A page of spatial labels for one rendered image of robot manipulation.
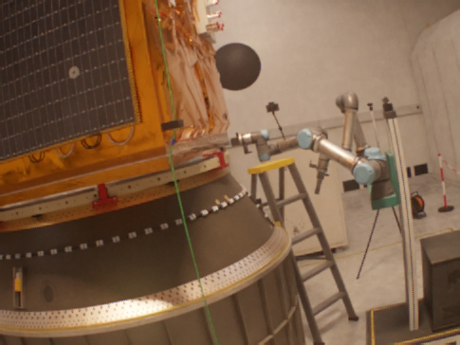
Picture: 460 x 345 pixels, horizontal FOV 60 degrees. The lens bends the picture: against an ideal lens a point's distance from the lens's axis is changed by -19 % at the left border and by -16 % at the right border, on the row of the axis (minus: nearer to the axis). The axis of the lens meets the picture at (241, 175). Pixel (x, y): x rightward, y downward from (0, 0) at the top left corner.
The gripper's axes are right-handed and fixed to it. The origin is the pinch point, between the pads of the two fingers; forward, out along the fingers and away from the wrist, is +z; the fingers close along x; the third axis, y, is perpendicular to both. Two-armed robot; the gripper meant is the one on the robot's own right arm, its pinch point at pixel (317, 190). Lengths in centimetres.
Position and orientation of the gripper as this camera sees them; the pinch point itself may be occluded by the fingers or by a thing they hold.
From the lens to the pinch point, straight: 316.2
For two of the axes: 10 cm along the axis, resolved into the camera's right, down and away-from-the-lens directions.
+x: 1.2, 0.1, 9.9
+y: 9.7, 2.2, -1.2
